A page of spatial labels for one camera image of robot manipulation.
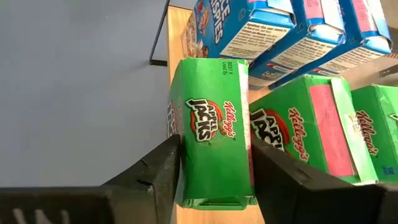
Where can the wooden shelf with black frame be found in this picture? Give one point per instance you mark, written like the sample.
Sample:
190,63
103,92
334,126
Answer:
178,37

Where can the Rice Krispies blue cereal box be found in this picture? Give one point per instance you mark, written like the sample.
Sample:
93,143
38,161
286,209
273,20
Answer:
354,59
304,53
236,18

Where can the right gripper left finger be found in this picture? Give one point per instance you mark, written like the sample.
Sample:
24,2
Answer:
149,186

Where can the blue-grey table mat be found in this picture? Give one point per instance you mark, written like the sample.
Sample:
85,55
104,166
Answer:
77,93

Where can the Apple Jacks green cereal box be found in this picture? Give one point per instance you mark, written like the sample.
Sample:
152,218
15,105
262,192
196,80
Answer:
379,124
214,168
329,124

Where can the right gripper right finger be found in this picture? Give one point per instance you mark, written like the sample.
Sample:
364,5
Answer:
304,196

